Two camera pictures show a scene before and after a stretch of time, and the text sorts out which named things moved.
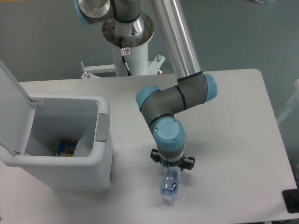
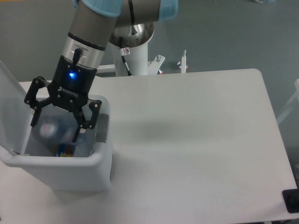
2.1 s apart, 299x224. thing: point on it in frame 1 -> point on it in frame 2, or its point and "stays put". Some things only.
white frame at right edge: x=292 y=105 stays put
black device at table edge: x=291 y=197 stays put
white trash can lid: x=17 y=113 stays put
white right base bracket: x=153 y=67 stays put
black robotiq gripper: x=188 y=162 -> x=71 y=84
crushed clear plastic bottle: x=169 y=183 -> x=56 y=129
